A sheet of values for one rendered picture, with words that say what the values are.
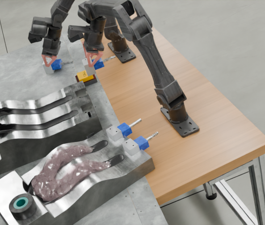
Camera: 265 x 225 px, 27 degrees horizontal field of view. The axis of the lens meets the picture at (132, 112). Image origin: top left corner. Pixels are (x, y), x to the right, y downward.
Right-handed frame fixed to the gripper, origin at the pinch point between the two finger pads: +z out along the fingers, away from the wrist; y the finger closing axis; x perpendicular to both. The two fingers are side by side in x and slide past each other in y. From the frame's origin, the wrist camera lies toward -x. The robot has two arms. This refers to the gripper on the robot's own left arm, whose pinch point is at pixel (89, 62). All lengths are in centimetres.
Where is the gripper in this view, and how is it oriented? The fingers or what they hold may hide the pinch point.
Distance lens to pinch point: 224.9
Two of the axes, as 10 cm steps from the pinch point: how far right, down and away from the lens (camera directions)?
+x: 9.4, 0.5, 3.3
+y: 2.5, 5.5, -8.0
